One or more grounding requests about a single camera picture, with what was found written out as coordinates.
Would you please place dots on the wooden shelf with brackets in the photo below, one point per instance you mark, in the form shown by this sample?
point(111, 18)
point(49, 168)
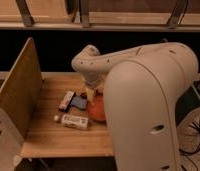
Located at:
point(101, 15)

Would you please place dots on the left wooden side panel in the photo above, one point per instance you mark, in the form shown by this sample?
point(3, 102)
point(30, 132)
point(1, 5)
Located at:
point(19, 92)

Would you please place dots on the white plastic bottle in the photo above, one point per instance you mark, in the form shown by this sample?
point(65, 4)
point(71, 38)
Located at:
point(72, 121)

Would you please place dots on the orange ceramic bowl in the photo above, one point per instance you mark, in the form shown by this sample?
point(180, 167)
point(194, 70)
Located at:
point(95, 109)

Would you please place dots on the right dark side panel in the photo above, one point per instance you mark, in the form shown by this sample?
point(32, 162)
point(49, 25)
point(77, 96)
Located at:
point(188, 105)

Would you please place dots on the white red snack bar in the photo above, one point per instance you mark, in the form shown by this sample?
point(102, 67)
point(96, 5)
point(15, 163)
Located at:
point(66, 100)

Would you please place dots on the blue rectangular sponge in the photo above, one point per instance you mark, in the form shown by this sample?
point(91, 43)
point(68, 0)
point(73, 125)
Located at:
point(79, 102)

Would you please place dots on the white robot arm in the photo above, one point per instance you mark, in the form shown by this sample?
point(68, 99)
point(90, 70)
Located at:
point(141, 89)

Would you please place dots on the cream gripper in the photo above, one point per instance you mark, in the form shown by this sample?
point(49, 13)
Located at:
point(91, 89)

